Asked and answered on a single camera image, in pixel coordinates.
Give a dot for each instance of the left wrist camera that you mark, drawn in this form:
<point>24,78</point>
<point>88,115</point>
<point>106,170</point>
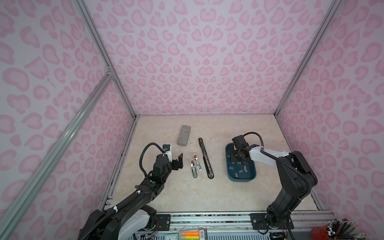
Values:
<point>167,148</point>

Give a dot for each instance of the teal plastic tray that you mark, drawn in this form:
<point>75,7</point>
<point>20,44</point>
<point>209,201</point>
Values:
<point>239,171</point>

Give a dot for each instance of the red container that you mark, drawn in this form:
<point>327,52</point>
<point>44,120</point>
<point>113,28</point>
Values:
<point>320,233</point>

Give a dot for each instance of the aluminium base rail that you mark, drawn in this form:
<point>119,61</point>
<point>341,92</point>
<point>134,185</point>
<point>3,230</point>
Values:
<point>218,225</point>

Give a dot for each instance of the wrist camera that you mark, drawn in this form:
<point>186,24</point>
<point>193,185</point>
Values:
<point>240,142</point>
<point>167,148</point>

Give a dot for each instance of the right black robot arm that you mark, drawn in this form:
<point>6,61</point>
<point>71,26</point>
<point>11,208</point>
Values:
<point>296,177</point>

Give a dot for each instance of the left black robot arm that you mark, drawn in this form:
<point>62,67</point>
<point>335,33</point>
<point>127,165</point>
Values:
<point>135,201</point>

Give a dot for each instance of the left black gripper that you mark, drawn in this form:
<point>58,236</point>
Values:
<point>175,165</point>

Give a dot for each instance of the black stapler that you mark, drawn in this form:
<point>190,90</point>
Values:
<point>206,160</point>

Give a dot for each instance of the grey stone block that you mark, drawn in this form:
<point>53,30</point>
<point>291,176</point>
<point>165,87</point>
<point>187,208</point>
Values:
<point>184,135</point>

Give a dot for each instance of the pencil holder with pencils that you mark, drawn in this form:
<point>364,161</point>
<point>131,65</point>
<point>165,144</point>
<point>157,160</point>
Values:
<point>343,229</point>

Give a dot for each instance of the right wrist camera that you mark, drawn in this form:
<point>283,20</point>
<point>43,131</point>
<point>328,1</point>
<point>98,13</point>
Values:
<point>240,142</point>

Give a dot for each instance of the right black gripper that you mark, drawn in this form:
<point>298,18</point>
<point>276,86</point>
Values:
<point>232,157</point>

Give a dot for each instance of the orange highlighter box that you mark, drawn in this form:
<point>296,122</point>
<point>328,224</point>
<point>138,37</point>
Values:
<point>200,234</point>

